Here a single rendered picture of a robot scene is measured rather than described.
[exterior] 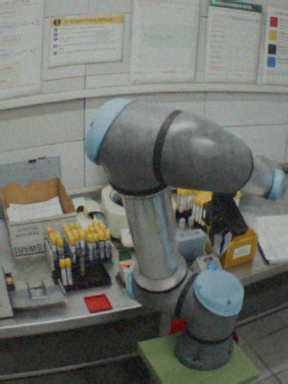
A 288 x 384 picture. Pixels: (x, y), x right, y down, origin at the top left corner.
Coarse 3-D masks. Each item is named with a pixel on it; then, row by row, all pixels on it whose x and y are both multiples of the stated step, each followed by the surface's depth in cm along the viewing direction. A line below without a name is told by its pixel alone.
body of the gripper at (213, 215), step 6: (216, 192) 114; (234, 192) 114; (216, 198) 119; (228, 198) 114; (204, 204) 121; (210, 204) 121; (216, 204) 119; (210, 210) 118; (216, 210) 118; (210, 216) 119; (216, 216) 117; (210, 222) 120; (216, 222) 116; (222, 222) 117; (216, 228) 117; (222, 228) 118; (228, 228) 119
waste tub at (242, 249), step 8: (248, 232) 144; (232, 240) 152; (240, 240) 135; (248, 240) 137; (256, 240) 139; (208, 248) 145; (232, 248) 135; (240, 248) 137; (248, 248) 139; (224, 256) 136; (232, 256) 137; (240, 256) 138; (248, 256) 140; (224, 264) 137; (232, 264) 138; (240, 264) 140
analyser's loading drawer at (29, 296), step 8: (32, 288) 118; (40, 288) 119; (48, 288) 119; (56, 288) 120; (16, 296) 114; (24, 296) 115; (32, 296) 115; (40, 296) 115; (48, 296) 116; (56, 296) 116; (64, 296) 116; (16, 304) 111; (24, 304) 112
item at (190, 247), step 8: (184, 232) 140; (192, 232) 140; (200, 232) 140; (184, 240) 136; (192, 240) 137; (200, 240) 139; (184, 248) 137; (192, 248) 139; (200, 248) 140; (184, 256) 139; (192, 256) 140; (200, 256) 142
